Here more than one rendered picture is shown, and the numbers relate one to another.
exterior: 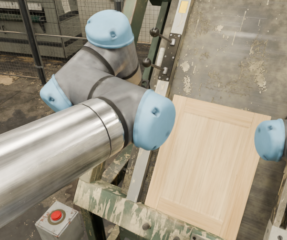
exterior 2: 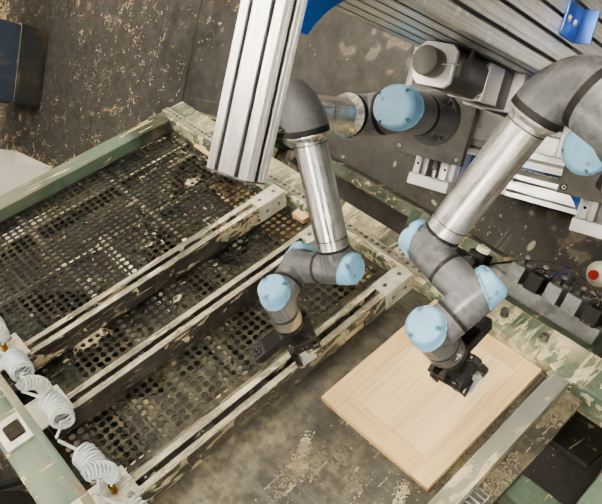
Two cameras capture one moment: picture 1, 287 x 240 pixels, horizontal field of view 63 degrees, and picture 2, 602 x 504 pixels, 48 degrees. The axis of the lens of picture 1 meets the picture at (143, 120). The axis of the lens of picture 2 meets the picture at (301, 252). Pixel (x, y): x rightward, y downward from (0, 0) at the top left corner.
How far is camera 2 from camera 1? 119 cm
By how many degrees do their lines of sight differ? 62
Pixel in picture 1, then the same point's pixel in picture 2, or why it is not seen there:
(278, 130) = (344, 262)
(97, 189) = not seen: outside the picture
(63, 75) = (472, 286)
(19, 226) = not seen: outside the picture
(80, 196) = not seen: outside the picture
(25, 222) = not seen: outside the picture
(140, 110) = (415, 228)
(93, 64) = (447, 296)
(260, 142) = (358, 268)
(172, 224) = (503, 331)
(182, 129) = (438, 435)
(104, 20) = (423, 324)
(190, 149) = (439, 405)
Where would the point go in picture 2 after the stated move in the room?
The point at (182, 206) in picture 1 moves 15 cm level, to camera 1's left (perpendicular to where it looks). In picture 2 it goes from (482, 348) to (534, 356)
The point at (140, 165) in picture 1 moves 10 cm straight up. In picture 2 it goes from (527, 413) to (511, 421)
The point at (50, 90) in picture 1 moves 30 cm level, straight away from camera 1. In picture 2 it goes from (485, 274) to (548, 441)
